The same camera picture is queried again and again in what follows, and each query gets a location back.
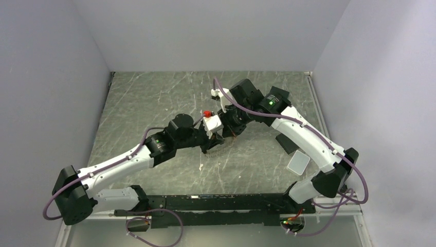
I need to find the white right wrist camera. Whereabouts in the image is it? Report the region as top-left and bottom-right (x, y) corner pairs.
(210, 88), (234, 113)

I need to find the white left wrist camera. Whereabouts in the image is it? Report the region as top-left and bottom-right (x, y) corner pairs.
(203, 111), (224, 135)

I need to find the steel ring disc with keyrings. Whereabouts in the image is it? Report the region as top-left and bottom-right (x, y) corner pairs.
(205, 137), (236, 158)

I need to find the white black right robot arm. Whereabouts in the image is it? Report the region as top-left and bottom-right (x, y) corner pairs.
(211, 79), (359, 214)

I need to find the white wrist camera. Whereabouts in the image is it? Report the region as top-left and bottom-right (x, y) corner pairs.
(210, 88), (234, 113)
(203, 111), (224, 135)

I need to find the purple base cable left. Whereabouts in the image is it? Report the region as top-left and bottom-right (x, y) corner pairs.
(125, 208), (185, 247)

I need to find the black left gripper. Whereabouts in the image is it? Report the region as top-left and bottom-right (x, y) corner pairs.
(175, 125), (224, 154)

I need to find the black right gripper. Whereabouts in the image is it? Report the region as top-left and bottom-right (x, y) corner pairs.
(217, 103), (253, 139)

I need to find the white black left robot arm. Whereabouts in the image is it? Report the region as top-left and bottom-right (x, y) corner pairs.
(49, 112), (225, 225)

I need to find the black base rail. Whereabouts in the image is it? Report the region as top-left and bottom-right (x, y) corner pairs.
(114, 193), (316, 229)

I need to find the black square plate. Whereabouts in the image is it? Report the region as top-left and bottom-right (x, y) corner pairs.
(267, 86), (291, 105)

